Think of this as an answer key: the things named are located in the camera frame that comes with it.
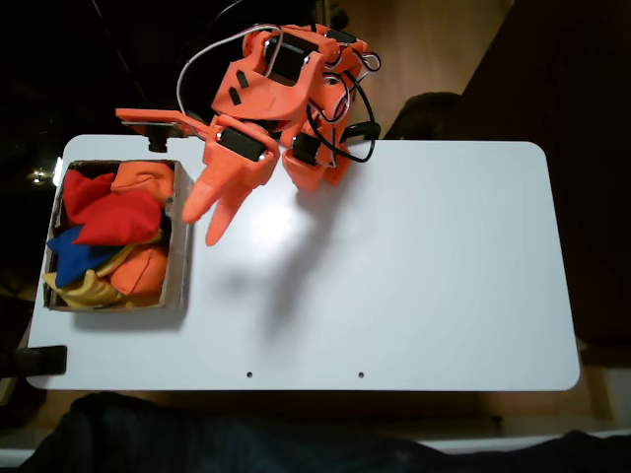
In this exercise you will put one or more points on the yellow bean bag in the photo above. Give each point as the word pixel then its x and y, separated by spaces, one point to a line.
pixel 111 263
pixel 84 295

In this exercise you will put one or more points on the black table clamp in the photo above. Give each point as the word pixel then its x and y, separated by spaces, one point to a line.
pixel 39 359

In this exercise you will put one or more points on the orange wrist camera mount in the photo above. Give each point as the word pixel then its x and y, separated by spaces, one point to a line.
pixel 148 114

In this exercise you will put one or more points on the dark round object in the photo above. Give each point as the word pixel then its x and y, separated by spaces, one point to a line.
pixel 424 113

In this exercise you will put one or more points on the orange bean bag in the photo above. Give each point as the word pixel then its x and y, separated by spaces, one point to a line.
pixel 140 271
pixel 143 177

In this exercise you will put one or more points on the small shiny metal object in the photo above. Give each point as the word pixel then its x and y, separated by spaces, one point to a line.
pixel 37 176

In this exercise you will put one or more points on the person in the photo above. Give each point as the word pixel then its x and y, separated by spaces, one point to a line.
pixel 197 443

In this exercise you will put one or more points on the dark brown furniture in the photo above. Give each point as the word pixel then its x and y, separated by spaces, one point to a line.
pixel 591 98

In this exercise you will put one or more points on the blue bean bag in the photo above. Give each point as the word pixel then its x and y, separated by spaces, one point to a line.
pixel 74 261

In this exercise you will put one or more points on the cardboard box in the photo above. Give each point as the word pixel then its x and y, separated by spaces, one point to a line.
pixel 180 256

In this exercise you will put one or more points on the red bean bag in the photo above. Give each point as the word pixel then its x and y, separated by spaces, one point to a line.
pixel 84 197
pixel 118 222

